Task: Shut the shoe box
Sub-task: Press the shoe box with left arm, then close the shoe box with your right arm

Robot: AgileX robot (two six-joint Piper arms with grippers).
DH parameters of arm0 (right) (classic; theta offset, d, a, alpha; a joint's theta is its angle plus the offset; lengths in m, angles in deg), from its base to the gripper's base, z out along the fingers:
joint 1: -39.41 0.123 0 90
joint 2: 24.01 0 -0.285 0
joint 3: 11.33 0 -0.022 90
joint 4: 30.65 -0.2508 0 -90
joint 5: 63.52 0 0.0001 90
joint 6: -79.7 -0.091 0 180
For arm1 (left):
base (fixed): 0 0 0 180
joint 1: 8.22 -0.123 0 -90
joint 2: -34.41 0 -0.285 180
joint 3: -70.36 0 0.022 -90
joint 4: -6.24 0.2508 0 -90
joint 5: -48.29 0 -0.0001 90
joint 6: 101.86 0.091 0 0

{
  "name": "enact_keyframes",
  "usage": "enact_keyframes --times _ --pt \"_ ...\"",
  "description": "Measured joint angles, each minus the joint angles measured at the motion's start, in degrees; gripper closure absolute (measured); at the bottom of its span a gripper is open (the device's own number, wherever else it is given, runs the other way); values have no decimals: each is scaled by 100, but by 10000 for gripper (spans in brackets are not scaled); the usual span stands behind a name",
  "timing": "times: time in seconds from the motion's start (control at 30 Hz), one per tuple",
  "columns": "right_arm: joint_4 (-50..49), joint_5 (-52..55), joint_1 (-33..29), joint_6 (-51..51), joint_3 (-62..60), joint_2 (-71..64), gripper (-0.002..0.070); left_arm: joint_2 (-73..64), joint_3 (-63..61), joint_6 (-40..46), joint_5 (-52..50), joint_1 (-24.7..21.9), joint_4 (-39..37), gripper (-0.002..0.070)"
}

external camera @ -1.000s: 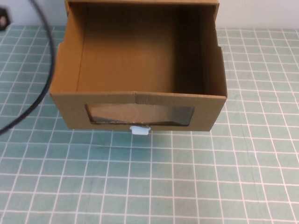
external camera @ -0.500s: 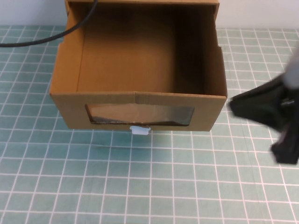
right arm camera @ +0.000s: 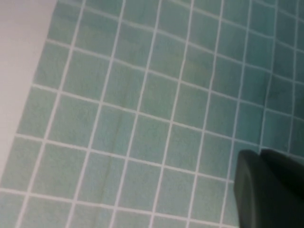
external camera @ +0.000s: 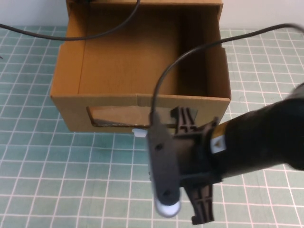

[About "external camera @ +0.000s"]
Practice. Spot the green checkered tablecloth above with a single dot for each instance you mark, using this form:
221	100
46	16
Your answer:
71	185

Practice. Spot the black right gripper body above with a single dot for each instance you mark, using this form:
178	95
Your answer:
192	156

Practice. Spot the cardboard drawer with window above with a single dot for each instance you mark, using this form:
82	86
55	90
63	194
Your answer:
118	59

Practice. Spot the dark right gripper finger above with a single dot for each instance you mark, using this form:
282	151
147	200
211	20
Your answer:
185	121
202	204

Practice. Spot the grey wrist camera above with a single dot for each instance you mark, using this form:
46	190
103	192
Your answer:
164	161

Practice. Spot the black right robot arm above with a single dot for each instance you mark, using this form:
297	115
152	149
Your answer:
261	142

